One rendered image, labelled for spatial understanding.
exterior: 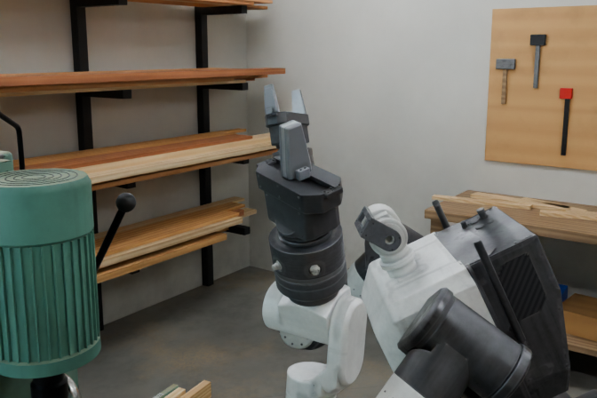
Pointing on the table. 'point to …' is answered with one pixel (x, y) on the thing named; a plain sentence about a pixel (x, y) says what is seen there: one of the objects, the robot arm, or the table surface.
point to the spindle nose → (50, 386)
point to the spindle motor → (47, 273)
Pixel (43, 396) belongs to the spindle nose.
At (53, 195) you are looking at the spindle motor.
